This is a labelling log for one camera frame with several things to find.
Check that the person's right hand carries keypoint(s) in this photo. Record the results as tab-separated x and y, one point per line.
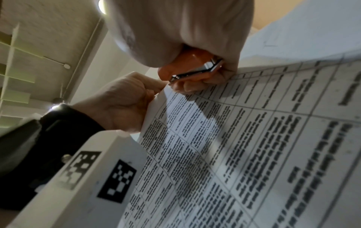
180	24

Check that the person's left hand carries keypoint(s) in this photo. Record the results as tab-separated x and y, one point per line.
121	102

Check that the orange stapler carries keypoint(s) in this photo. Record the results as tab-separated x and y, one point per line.
194	56

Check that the printed table paper sheet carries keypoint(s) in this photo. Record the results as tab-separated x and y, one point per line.
253	155

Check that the person's left forearm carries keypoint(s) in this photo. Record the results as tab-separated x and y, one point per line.
67	131

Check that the round ceiling lamp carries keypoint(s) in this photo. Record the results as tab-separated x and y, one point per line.
101	6

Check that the white lattice shelf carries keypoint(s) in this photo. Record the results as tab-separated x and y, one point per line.
17	73

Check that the blank white paper sheet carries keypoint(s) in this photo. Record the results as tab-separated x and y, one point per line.
304	29

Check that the white wall conduit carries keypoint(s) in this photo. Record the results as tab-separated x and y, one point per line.
84	55

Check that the small round wall fixture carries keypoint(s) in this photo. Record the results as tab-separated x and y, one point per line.
66	65

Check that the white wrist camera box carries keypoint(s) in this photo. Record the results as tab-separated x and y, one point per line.
93	200

